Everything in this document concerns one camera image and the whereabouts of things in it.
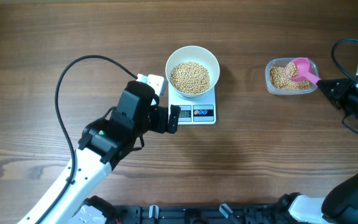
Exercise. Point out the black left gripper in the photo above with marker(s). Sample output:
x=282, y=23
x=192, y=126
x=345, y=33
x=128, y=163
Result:
x=161, y=126

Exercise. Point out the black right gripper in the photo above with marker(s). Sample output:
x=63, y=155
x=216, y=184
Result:
x=340, y=95

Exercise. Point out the pink plastic measuring scoop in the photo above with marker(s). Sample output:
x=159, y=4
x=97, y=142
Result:
x=303, y=65

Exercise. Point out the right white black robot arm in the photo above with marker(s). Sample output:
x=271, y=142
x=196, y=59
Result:
x=341, y=204

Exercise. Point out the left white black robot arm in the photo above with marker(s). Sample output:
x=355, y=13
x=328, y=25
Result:
x=103, y=144

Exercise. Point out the white digital kitchen scale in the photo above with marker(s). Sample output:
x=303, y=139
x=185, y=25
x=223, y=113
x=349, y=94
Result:
x=194, y=111

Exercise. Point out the soybeans in white bowl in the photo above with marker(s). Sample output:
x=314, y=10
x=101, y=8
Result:
x=190, y=78

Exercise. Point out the white round bowl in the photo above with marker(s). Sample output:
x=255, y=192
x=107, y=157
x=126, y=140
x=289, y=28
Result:
x=194, y=54

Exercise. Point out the soybeans in pink scoop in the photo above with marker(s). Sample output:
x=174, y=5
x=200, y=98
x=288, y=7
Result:
x=291, y=70

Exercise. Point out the pile of soybeans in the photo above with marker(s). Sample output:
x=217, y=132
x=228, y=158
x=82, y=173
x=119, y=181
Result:
x=279, y=80

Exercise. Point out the clear plastic container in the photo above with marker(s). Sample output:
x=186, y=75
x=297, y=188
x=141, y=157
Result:
x=282, y=62

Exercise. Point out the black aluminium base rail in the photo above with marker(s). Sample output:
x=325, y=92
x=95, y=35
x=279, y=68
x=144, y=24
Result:
x=97, y=210

